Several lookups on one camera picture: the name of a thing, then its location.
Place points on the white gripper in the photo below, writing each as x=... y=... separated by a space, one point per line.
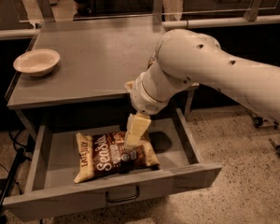
x=142 y=99

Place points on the brown chip bag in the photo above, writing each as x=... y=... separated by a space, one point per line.
x=104 y=154

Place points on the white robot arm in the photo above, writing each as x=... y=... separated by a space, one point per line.
x=183 y=57

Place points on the grey counter cabinet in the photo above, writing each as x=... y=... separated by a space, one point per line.
x=86 y=88

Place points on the grey open drawer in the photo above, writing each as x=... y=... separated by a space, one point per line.
x=50 y=189

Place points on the white bowl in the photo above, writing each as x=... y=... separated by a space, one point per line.
x=37 y=62

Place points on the black stand leg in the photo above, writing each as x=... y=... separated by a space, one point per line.
x=10 y=176

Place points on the black drawer handle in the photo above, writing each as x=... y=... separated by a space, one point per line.
x=121 y=195

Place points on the grey rail with glass panel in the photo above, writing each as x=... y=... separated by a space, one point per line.
x=19 y=18

